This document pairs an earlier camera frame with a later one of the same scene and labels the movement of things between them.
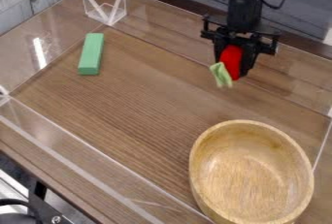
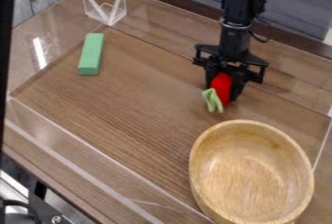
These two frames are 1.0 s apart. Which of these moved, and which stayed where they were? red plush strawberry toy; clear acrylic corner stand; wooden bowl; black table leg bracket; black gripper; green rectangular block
Moved: black gripper; red plush strawberry toy
Stayed: clear acrylic corner stand; black table leg bracket; wooden bowl; green rectangular block
